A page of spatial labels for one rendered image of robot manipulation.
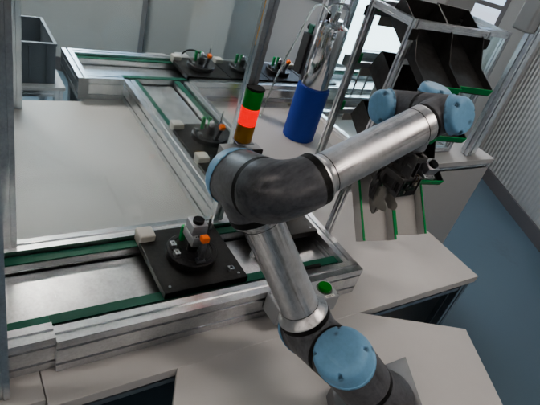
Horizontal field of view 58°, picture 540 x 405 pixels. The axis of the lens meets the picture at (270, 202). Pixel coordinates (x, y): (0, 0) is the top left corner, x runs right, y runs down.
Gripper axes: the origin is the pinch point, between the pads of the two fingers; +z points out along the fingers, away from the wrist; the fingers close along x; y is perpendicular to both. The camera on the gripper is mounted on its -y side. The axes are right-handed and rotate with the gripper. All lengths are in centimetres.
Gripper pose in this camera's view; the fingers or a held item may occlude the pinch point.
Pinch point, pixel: (373, 206)
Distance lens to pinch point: 131.8
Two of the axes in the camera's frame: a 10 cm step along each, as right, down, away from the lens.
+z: -2.6, 8.0, 5.4
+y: 4.9, 5.9, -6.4
